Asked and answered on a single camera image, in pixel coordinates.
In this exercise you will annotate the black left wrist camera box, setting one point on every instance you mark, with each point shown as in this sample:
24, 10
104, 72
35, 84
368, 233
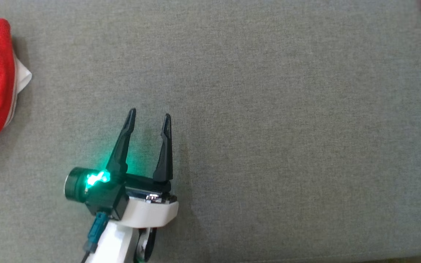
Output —
108, 201

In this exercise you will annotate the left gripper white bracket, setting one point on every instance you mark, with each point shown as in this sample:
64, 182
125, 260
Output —
152, 213

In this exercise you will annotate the grey fabric sofa seat cushion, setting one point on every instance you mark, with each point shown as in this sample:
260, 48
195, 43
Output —
269, 146

